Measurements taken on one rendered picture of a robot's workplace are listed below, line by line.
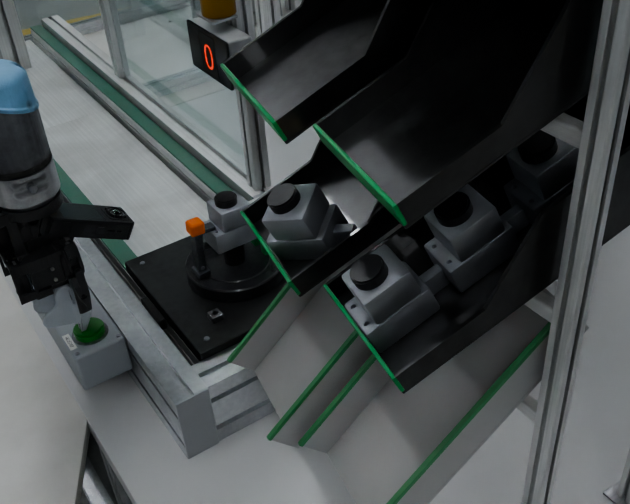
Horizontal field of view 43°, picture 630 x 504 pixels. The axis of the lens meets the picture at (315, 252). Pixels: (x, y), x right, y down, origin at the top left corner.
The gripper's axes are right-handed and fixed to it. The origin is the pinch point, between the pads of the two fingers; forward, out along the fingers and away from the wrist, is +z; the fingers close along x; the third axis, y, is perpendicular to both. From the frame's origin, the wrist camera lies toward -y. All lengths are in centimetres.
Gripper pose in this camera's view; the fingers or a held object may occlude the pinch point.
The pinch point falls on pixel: (86, 319)
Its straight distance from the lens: 108.0
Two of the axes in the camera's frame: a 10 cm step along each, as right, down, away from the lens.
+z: 0.6, 8.0, 6.0
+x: 5.6, 4.7, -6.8
